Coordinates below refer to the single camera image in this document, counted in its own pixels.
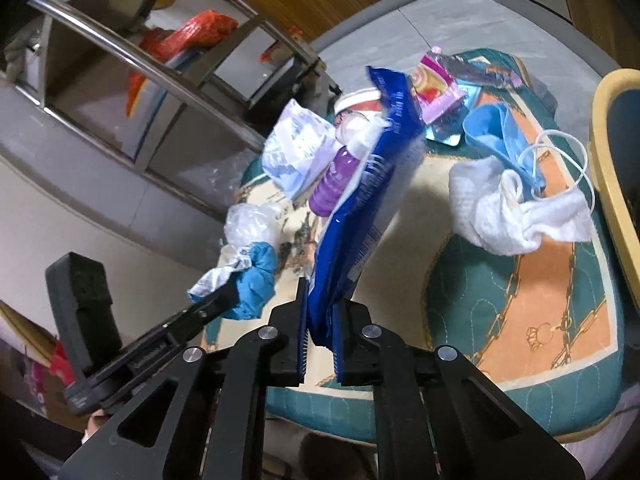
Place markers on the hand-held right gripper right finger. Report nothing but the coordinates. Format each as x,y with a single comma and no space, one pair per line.
342,360

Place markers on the red and white paper cup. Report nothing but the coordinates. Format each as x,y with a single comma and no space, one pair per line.
350,107

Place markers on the pink snack wrapper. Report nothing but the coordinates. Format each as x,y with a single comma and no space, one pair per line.
440,95

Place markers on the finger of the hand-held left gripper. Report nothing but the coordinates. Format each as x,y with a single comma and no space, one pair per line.
210,307

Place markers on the white cloth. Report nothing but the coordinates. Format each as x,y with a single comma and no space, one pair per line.
500,220

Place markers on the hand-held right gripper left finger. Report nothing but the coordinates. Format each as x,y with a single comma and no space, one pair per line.
303,340

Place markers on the dark blue snack packet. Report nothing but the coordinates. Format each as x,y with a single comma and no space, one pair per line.
360,210

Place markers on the small purple bottle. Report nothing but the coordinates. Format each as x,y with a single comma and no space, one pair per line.
332,182

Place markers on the orange snack packet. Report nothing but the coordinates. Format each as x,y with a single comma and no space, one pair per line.
280,47

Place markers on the crumpled clear plastic wrap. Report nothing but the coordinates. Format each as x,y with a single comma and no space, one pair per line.
250,225

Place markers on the printed green and orange rug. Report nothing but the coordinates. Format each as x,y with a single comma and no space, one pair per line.
525,310

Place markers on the red plastic bag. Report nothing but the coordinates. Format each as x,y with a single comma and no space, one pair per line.
200,27

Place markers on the crumpled white tissue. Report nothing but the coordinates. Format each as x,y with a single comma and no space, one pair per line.
362,132

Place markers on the metal shelf rack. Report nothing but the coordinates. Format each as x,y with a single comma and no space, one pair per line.
140,67

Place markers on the blue glove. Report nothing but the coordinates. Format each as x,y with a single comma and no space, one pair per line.
255,280

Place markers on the white paper wrapper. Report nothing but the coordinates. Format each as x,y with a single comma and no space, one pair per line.
215,277

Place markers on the purple foil wrapper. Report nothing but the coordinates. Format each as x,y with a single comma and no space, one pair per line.
480,72

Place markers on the light blue wipes packet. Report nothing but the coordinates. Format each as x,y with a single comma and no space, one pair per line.
300,145

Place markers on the blue face mask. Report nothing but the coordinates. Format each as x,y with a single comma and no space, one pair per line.
495,135

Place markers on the light blue blister pack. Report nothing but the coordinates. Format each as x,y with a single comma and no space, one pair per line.
452,132

